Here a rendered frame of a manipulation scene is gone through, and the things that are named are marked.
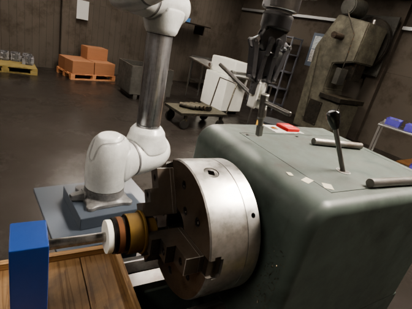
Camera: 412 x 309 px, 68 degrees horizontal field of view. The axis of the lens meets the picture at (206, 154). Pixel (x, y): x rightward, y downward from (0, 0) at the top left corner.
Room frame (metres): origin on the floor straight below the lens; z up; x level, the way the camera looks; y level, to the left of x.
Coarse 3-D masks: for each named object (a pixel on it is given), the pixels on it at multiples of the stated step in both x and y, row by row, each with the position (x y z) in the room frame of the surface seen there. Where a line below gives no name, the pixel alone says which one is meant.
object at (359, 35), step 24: (360, 0) 6.71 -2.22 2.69; (336, 24) 6.75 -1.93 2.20; (360, 24) 6.30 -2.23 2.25; (384, 24) 6.72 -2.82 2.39; (336, 48) 6.58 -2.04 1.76; (360, 48) 6.20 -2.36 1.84; (384, 48) 6.56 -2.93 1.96; (312, 72) 6.87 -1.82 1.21; (336, 72) 6.17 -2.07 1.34; (360, 72) 6.43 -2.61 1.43; (312, 96) 6.73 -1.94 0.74; (336, 96) 6.32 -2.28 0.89; (312, 120) 6.54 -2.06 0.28
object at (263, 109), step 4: (264, 96) 0.78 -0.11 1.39; (268, 96) 0.78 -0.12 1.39; (260, 100) 0.79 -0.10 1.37; (264, 100) 0.78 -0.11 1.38; (268, 100) 0.79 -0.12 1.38; (260, 104) 0.79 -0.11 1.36; (260, 108) 0.79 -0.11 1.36; (264, 108) 0.78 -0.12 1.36; (260, 112) 0.79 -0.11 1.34; (264, 112) 0.79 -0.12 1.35; (260, 116) 0.79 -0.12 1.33; (264, 116) 0.79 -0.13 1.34; (260, 120) 0.79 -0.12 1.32; (260, 124) 0.79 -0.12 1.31; (256, 128) 0.80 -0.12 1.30; (260, 128) 0.79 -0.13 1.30; (256, 132) 0.80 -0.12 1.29; (260, 132) 0.80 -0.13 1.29
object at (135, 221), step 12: (120, 216) 0.53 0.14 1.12; (132, 216) 0.53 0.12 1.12; (144, 216) 0.54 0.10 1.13; (120, 228) 0.50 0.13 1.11; (132, 228) 0.51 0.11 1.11; (144, 228) 0.52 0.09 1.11; (156, 228) 0.54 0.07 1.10; (120, 240) 0.49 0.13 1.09; (132, 240) 0.50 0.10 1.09; (144, 240) 0.51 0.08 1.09; (120, 252) 0.49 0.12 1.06; (132, 252) 0.50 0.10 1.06; (144, 252) 0.51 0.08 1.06
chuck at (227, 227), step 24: (192, 168) 0.59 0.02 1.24; (216, 168) 0.62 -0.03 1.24; (192, 192) 0.56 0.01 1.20; (216, 192) 0.54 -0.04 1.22; (168, 216) 0.63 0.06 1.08; (192, 216) 0.54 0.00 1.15; (216, 216) 0.51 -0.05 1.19; (240, 216) 0.53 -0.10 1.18; (216, 240) 0.48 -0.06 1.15; (240, 240) 0.51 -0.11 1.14; (168, 264) 0.58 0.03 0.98; (240, 264) 0.50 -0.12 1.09; (192, 288) 0.49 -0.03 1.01; (216, 288) 0.49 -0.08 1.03
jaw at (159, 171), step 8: (160, 168) 0.62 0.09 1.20; (168, 168) 0.64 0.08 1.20; (152, 176) 0.64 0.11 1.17; (160, 176) 0.62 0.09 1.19; (168, 176) 0.63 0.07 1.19; (152, 184) 0.63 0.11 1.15; (160, 184) 0.61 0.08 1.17; (168, 184) 0.62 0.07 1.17; (152, 192) 0.59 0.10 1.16; (160, 192) 0.60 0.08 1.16; (168, 192) 0.61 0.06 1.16; (152, 200) 0.58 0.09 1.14; (160, 200) 0.59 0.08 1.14; (168, 200) 0.60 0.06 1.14; (144, 208) 0.56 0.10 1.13; (152, 208) 0.57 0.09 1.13; (160, 208) 0.58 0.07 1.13; (168, 208) 0.59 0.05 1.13; (176, 208) 0.60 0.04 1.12
